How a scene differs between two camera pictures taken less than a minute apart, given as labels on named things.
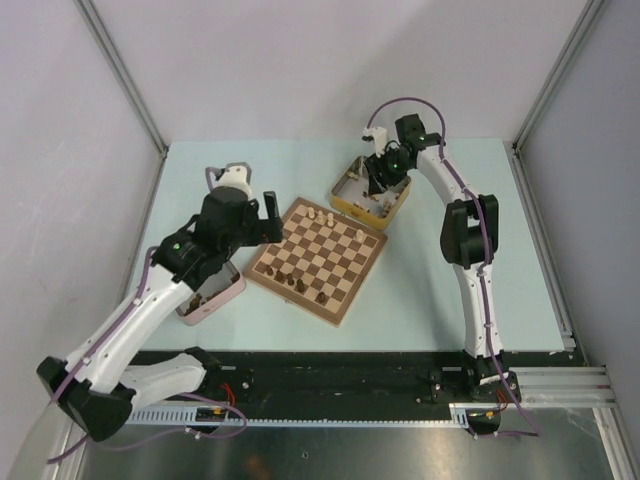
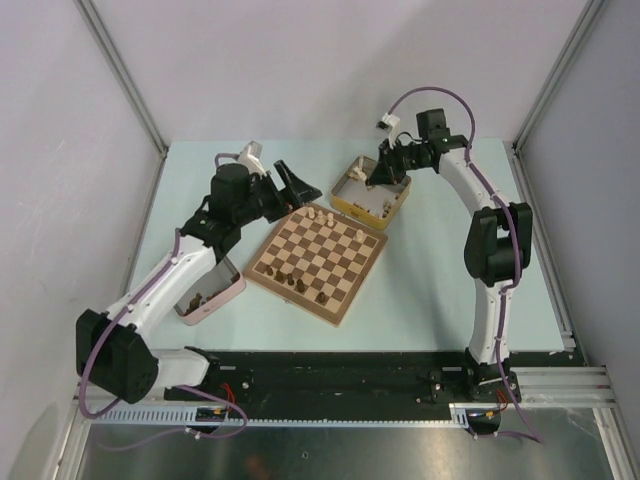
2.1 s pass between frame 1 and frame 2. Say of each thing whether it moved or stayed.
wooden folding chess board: stayed
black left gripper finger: moved
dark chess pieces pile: stayed
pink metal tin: stayed
